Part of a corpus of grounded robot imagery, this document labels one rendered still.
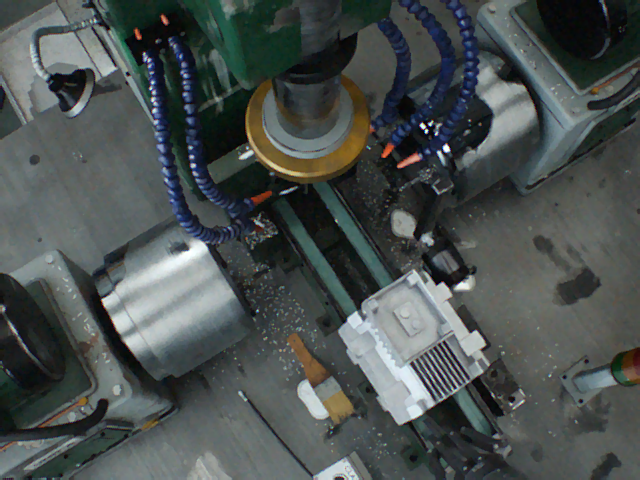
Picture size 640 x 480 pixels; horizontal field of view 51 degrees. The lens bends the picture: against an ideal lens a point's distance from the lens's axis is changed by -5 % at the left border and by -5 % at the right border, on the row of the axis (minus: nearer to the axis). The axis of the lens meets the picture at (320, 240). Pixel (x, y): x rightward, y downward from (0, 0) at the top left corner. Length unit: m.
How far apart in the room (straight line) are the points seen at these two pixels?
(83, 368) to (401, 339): 0.51
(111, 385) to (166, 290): 0.17
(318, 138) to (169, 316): 0.38
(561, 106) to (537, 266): 0.41
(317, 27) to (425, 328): 0.58
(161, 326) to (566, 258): 0.88
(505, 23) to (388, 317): 0.58
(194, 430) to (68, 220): 0.54
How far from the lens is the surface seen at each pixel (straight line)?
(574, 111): 1.29
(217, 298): 1.13
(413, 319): 1.14
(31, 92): 2.31
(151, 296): 1.13
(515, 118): 1.27
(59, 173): 1.67
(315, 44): 0.77
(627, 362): 1.26
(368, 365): 1.20
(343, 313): 1.35
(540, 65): 1.32
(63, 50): 2.35
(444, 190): 1.08
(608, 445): 1.56
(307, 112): 0.90
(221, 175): 1.19
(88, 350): 1.15
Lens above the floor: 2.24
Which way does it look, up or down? 73 degrees down
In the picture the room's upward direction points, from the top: 1 degrees counter-clockwise
